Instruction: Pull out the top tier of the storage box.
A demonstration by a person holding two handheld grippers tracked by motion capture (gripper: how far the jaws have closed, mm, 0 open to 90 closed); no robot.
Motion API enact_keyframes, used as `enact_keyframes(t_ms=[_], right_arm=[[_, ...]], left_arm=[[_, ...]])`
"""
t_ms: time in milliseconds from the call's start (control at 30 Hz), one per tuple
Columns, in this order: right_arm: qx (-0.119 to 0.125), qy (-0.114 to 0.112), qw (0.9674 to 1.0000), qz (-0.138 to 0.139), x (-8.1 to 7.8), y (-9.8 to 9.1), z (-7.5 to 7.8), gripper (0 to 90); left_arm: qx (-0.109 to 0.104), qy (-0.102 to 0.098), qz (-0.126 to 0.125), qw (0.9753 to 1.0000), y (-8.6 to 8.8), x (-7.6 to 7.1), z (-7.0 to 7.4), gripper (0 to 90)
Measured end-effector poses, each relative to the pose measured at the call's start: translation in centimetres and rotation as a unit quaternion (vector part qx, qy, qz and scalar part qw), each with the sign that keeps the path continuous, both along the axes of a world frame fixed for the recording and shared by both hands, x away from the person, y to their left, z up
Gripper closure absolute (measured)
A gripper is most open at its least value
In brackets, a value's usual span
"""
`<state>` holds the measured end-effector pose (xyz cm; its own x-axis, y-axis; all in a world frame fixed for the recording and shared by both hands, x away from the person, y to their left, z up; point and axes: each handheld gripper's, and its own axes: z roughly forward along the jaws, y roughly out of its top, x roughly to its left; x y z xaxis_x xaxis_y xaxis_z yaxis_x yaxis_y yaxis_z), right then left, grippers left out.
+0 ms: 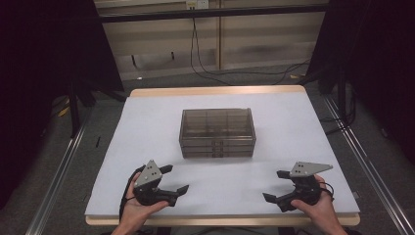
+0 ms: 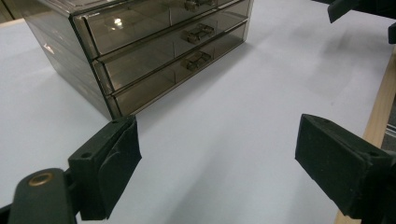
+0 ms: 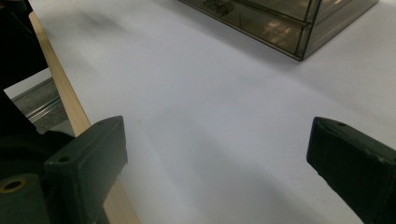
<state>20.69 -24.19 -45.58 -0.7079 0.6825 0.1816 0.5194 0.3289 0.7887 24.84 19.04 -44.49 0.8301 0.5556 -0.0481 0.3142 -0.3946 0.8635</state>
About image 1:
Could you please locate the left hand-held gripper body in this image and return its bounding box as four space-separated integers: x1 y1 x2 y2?
132 159 171 207

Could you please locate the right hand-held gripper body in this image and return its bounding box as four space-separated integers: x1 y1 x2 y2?
289 161 334 207

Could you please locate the transparent grey drawer box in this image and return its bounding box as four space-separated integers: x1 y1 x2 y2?
178 107 257 160

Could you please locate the person's right hand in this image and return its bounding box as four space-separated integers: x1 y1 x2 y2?
290 173 335 227

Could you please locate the person's left hand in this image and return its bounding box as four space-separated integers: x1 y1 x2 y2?
120 181 170 230

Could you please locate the white table mat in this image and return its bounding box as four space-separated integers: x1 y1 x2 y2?
84 91 361 217

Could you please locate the black metal stand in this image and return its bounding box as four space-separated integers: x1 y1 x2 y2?
336 68 348 125
68 76 82 139

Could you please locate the black curtain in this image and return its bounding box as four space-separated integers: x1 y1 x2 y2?
0 0 125 211
299 0 415 165

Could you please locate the black horizontal bar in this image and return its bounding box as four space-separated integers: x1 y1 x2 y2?
97 3 331 24

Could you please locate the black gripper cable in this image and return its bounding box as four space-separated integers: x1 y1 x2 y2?
118 164 147 223
317 180 336 202

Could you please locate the aluminium floor rail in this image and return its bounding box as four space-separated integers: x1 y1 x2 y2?
322 93 415 235
24 109 94 235

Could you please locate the black floor cable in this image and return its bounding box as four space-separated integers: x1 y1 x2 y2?
318 112 357 137

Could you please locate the black hanging cable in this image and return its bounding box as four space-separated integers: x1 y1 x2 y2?
189 17 233 87
193 17 311 86

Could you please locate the white wall outlet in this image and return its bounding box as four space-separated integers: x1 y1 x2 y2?
185 0 210 11

